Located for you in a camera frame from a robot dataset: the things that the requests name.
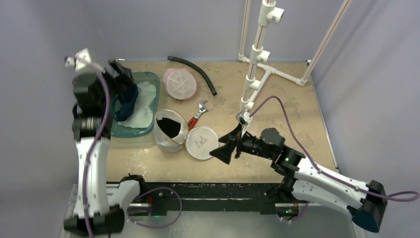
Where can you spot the black bra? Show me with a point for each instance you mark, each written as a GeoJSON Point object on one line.
{"type": "Point", "coordinates": [170, 127]}

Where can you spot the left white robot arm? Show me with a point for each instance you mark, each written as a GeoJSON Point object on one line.
{"type": "Point", "coordinates": [96, 212]}

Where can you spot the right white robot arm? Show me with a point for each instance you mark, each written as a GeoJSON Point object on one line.
{"type": "Point", "coordinates": [307, 182]}

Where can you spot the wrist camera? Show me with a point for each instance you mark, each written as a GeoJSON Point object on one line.
{"type": "Point", "coordinates": [82, 62]}
{"type": "Point", "coordinates": [244, 119]}

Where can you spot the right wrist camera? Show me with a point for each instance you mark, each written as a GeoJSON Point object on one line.
{"type": "Point", "coordinates": [244, 119]}

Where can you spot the red handled adjustable wrench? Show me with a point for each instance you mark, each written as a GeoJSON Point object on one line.
{"type": "Point", "coordinates": [201, 109]}

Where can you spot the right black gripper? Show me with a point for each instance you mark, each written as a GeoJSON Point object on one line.
{"type": "Point", "coordinates": [237, 145]}

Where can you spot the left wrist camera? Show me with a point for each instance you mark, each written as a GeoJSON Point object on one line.
{"type": "Point", "coordinates": [82, 62]}

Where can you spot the white cloth garment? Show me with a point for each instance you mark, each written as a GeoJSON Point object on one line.
{"type": "Point", "coordinates": [143, 115]}

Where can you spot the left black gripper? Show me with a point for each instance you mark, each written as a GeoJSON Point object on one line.
{"type": "Point", "coordinates": [124, 80]}

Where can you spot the white PVC pipe rack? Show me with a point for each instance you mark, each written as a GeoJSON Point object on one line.
{"type": "Point", "coordinates": [259, 71]}

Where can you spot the teal plastic bin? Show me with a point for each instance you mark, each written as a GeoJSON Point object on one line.
{"type": "Point", "coordinates": [127, 132]}

